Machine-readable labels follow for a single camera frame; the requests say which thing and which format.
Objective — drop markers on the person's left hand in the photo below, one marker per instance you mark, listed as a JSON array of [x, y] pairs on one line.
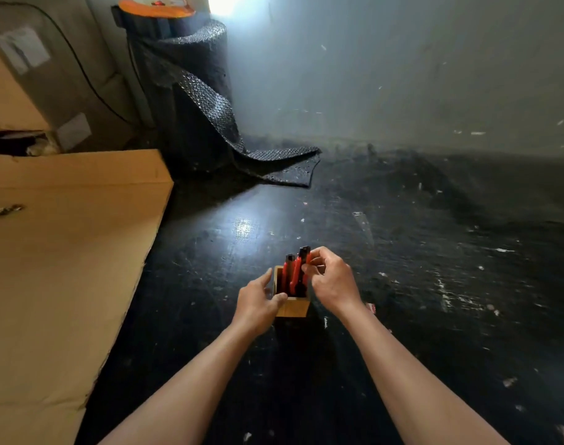
[[253, 308]]

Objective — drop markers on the large wrapped cardboard box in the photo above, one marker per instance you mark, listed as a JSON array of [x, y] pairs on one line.
[[64, 78]]

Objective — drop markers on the person's right hand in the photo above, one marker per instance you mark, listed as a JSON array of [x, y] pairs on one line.
[[335, 285]]

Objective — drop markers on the person's right forearm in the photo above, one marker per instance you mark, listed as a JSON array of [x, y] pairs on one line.
[[416, 389]]

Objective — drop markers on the person's right thumb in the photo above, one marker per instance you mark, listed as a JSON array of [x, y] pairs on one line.
[[309, 269]]

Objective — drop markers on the black bubble wrap roll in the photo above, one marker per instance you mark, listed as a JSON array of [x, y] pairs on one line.
[[189, 87]]

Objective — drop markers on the white paper label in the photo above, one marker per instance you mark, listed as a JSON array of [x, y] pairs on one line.
[[23, 49], [74, 132]]

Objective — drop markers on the small wooden holder box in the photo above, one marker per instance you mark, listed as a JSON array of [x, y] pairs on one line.
[[295, 306]]

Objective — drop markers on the person's left thumb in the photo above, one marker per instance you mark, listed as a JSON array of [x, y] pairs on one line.
[[279, 302]]

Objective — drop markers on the red black utility knife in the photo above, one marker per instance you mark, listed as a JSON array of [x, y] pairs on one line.
[[298, 273], [286, 273]]

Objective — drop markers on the orange round tray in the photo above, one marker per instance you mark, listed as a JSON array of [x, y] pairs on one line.
[[154, 9]]

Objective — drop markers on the flat brown cardboard sheet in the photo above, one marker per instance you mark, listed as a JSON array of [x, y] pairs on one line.
[[64, 282]]

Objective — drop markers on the person's left forearm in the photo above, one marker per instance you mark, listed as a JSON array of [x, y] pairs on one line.
[[189, 389]]

